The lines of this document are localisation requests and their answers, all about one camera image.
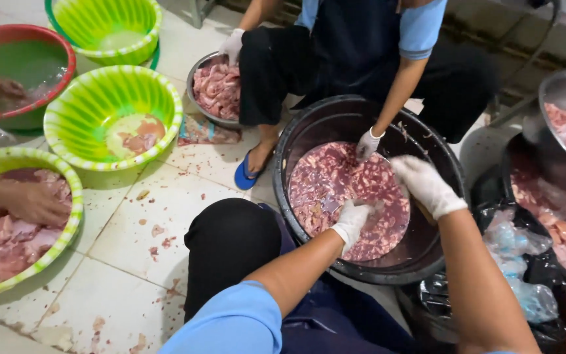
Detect person's right hand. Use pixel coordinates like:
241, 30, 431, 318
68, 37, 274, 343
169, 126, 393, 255
390, 155, 468, 221

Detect person's left hand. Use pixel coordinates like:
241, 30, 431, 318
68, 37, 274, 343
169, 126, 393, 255
330, 199, 377, 257

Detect meat pieces in red water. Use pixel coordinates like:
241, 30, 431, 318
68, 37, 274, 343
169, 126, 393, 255
288, 142, 411, 263

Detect large black plastic tub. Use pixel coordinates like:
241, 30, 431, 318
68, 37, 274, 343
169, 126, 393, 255
272, 94, 466, 286

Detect person's dark blue apron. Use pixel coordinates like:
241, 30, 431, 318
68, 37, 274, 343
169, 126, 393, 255
258, 204, 416, 354

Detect black garbage bag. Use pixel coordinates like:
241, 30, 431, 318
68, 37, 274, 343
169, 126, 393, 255
396, 165, 566, 354

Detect blue sandal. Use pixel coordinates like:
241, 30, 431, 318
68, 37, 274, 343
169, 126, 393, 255
234, 150, 270, 191

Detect crumpled clear plastic bags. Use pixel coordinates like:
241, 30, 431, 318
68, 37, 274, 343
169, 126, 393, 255
483, 209, 559, 324

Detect person's black trouser leg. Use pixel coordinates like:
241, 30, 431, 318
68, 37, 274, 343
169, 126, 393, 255
183, 198, 284, 323

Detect black tub with wrapped meat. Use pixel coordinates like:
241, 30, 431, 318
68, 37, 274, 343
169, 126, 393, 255
501, 133, 566, 288

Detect clear plastic bag with scraps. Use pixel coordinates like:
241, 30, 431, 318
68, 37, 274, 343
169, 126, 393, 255
178, 114, 242, 147

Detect person's light blue sleeve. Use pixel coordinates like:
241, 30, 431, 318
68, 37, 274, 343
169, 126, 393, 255
158, 280, 284, 354

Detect heap of pink meat strips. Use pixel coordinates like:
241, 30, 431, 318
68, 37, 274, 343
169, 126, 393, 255
193, 63, 241, 121

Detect small steel bowl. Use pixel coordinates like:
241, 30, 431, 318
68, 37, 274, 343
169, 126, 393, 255
186, 50, 245, 131

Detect meat scraps in basket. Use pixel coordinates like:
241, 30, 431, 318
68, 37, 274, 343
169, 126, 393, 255
106, 114, 166, 159

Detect grey metal table leg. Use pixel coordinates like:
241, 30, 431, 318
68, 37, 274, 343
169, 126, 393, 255
190, 0, 216, 29

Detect green basket with white stripes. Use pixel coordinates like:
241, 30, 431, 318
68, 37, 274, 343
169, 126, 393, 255
43, 65, 184, 172

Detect green white rimmed basin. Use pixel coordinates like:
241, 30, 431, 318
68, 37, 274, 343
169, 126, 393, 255
0, 147, 85, 303

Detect empty green plastic basket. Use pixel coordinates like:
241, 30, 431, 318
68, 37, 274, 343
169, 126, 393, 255
45, 0, 162, 67

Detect heap of pale raw meat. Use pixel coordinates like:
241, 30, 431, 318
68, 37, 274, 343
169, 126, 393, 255
0, 168, 73, 291

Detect red plastic basin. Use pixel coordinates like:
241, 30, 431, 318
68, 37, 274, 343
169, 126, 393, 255
0, 24, 77, 124

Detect black hose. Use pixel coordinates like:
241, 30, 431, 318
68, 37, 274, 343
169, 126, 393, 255
489, 0, 561, 124

